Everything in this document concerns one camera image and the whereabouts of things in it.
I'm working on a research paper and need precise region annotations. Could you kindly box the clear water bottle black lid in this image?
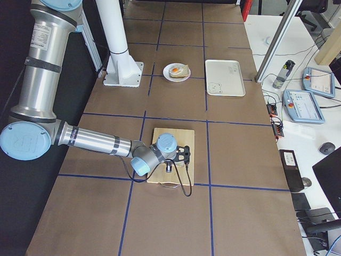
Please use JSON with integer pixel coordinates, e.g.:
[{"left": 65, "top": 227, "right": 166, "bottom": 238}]
[{"left": 272, "top": 60, "right": 295, "bottom": 89}]

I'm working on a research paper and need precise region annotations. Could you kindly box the teach pendant far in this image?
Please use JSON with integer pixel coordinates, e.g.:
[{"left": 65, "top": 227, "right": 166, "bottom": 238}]
[{"left": 302, "top": 67, "right": 336, "bottom": 98}]

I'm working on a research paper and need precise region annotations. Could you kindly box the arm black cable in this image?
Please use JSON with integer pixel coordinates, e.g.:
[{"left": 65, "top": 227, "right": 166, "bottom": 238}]
[{"left": 118, "top": 156, "right": 193, "bottom": 198}]

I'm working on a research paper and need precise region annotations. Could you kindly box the fried egg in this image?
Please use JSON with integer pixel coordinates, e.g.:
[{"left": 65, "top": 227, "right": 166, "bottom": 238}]
[{"left": 169, "top": 67, "right": 183, "bottom": 76}]

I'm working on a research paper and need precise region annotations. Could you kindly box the aluminium frame post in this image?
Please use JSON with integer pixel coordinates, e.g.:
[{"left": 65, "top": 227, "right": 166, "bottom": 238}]
[{"left": 255, "top": 0, "right": 302, "bottom": 83}]

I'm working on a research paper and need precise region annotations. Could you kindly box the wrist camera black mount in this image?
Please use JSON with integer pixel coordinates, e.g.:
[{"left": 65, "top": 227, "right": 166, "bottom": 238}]
[{"left": 174, "top": 146, "right": 191, "bottom": 164}]

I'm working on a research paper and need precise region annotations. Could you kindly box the orange black usb hub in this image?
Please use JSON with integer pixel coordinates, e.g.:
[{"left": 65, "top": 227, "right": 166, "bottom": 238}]
[{"left": 266, "top": 103, "right": 284, "bottom": 140}]

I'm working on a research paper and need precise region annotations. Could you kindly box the white round plate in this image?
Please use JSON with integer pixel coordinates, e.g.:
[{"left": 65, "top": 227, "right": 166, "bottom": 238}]
[{"left": 163, "top": 63, "right": 191, "bottom": 82}]

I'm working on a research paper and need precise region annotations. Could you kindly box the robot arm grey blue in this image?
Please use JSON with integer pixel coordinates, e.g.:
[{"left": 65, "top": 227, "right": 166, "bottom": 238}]
[{"left": 1, "top": 1, "right": 180, "bottom": 176}]

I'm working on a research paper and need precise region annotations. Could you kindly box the black monitor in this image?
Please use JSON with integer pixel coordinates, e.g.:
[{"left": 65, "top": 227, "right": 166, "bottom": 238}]
[{"left": 313, "top": 151, "right": 340, "bottom": 217}]

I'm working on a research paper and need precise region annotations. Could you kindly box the teach pendant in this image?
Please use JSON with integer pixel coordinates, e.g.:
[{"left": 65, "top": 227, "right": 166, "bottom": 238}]
[
  {"left": 282, "top": 90, "right": 325, "bottom": 124},
  {"left": 302, "top": 67, "right": 336, "bottom": 98}
]

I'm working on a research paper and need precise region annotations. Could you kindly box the wooden cutting board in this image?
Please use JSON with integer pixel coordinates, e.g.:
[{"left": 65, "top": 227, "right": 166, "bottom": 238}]
[{"left": 146, "top": 127, "right": 196, "bottom": 187}]

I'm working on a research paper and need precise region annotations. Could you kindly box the cream bear tray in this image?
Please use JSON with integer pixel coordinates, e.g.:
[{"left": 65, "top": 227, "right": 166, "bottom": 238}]
[{"left": 205, "top": 60, "right": 246, "bottom": 97}]

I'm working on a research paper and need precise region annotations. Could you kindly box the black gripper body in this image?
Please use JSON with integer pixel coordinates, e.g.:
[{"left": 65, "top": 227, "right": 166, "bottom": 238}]
[{"left": 165, "top": 161, "right": 173, "bottom": 172}]

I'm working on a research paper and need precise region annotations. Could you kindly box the black box white label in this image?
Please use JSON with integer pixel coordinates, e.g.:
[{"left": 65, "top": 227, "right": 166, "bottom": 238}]
[{"left": 279, "top": 149, "right": 304, "bottom": 193}]

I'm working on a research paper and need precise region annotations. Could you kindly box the teach pendant near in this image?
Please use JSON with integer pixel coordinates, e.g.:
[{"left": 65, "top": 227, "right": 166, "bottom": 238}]
[{"left": 282, "top": 90, "right": 325, "bottom": 124}]

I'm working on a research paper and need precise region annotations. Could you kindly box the white pillar with base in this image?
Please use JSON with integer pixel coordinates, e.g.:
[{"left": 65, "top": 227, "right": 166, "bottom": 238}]
[{"left": 96, "top": 0, "right": 144, "bottom": 87}]

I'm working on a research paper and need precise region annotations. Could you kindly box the black computer mouse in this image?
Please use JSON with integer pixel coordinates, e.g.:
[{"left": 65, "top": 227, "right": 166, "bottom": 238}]
[{"left": 319, "top": 142, "right": 336, "bottom": 155}]

